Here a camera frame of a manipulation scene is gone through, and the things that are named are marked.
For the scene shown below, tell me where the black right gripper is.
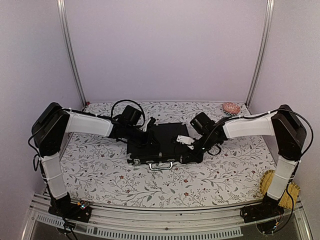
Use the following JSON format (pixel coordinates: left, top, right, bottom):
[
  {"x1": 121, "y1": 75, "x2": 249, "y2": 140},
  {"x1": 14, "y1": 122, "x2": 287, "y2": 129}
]
[{"x1": 182, "y1": 133, "x2": 218, "y2": 164}]

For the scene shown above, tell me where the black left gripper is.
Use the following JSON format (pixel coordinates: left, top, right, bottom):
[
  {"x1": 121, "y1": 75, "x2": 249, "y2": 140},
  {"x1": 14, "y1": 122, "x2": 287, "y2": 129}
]
[{"x1": 125, "y1": 125, "x2": 162, "y2": 149}]

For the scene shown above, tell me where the black poker set case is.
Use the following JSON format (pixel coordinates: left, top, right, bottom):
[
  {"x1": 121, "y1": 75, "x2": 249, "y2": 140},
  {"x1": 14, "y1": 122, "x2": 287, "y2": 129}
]
[{"x1": 126, "y1": 122, "x2": 190, "y2": 171}]

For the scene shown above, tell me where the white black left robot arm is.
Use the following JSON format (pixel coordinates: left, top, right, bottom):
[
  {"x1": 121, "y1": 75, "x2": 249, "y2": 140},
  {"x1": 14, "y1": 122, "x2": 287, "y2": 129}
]
[{"x1": 27, "y1": 102, "x2": 157, "y2": 217}]

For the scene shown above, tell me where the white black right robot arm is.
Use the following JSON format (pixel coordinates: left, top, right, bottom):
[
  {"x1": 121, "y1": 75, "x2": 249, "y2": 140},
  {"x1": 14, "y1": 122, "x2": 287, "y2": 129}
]
[{"x1": 176, "y1": 104, "x2": 309, "y2": 218}]

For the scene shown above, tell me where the floral patterned table mat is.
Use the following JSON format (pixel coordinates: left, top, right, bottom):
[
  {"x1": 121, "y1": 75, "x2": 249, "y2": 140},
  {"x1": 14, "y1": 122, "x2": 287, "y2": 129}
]
[{"x1": 51, "y1": 101, "x2": 277, "y2": 208}]

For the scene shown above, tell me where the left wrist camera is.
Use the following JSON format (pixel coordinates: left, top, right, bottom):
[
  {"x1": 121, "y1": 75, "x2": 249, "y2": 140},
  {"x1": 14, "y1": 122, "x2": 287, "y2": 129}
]
[{"x1": 141, "y1": 117, "x2": 156, "y2": 132}]

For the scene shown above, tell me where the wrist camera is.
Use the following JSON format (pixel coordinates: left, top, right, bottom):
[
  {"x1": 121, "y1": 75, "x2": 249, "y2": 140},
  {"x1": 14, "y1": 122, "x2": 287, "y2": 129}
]
[
  {"x1": 171, "y1": 135, "x2": 195, "y2": 150},
  {"x1": 141, "y1": 117, "x2": 156, "y2": 132}
]

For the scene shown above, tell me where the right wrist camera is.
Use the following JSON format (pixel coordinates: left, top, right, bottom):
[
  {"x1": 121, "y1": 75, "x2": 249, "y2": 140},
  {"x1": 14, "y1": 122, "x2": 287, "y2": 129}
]
[{"x1": 171, "y1": 135, "x2": 195, "y2": 150}]

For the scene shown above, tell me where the front aluminium rail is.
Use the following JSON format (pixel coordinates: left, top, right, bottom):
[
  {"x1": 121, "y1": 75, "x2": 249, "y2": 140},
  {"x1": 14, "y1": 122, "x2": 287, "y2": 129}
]
[{"x1": 21, "y1": 194, "x2": 316, "y2": 240}]

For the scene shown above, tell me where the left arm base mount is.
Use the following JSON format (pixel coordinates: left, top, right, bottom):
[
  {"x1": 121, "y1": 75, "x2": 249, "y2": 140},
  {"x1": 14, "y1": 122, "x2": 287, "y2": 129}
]
[{"x1": 48, "y1": 200, "x2": 92, "y2": 223}]

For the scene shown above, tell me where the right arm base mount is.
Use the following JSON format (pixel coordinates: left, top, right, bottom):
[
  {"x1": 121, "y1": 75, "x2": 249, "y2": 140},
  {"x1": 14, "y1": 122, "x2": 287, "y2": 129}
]
[{"x1": 239, "y1": 203, "x2": 285, "y2": 235}]

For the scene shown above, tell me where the left aluminium frame post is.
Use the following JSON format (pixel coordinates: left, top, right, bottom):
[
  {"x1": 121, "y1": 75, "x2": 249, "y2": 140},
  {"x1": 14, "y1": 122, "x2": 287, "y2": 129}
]
[{"x1": 56, "y1": 0, "x2": 87, "y2": 107}]

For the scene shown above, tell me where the aluminium frame post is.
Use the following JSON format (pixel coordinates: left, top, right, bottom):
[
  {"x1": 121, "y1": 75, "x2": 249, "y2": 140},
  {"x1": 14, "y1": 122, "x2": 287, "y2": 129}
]
[
  {"x1": 245, "y1": 0, "x2": 275, "y2": 109},
  {"x1": 56, "y1": 0, "x2": 87, "y2": 107}
]

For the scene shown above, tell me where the right aluminium frame post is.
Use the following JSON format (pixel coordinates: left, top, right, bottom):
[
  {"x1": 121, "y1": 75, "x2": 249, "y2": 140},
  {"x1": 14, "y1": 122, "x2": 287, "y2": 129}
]
[{"x1": 245, "y1": 0, "x2": 275, "y2": 109}]

